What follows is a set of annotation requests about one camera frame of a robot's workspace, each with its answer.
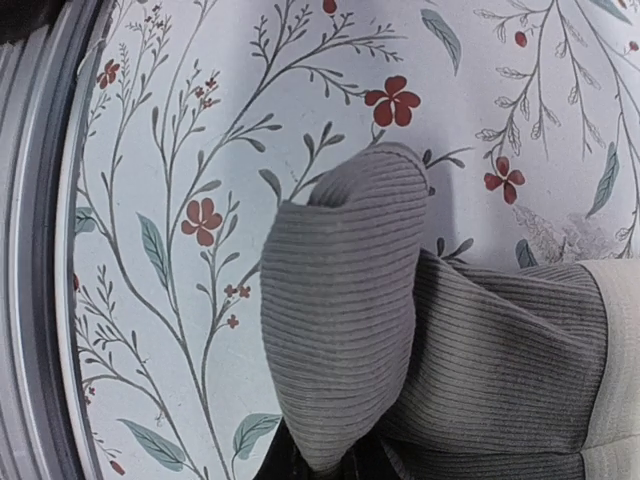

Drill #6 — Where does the floral table cloth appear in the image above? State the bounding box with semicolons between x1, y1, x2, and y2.
73;1;639;479

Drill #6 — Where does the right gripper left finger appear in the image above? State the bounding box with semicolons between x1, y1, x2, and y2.
254;422;310;480

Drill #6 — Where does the grey underwear cream waistband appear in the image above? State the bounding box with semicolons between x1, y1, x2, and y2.
260;143;639;479

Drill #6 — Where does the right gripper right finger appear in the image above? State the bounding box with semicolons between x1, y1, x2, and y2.
340;434;400;480

